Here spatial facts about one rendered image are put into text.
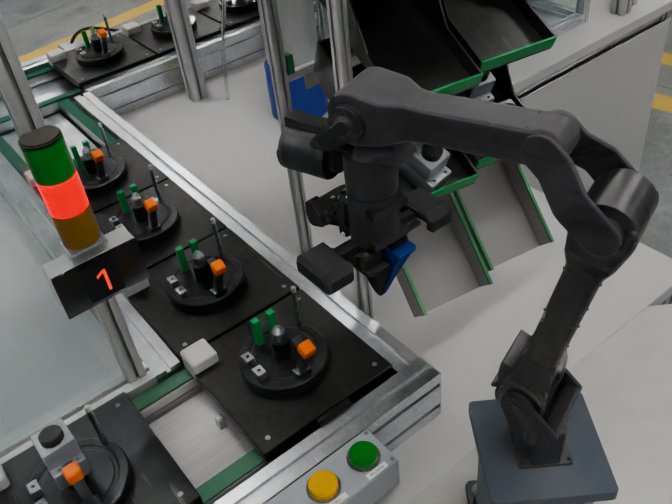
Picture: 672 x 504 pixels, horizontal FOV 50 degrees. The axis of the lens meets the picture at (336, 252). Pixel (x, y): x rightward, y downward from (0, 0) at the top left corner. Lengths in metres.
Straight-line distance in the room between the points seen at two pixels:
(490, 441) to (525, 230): 0.48
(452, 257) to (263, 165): 0.73
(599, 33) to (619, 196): 1.76
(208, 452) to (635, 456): 0.64
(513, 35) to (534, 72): 1.03
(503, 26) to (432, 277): 0.40
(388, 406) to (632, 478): 0.37
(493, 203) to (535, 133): 0.65
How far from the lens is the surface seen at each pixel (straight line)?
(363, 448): 1.03
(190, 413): 1.19
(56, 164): 0.91
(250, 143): 1.89
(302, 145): 0.76
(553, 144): 0.62
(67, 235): 0.97
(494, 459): 0.91
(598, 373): 1.28
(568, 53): 2.25
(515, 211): 1.29
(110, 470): 1.07
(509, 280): 1.42
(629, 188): 0.65
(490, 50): 1.08
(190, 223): 1.46
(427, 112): 0.66
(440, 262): 1.19
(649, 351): 1.34
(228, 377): 1.15
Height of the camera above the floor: 1.82
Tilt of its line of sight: 40 degrees down
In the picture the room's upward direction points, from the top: 7 degrees counter-clockwise
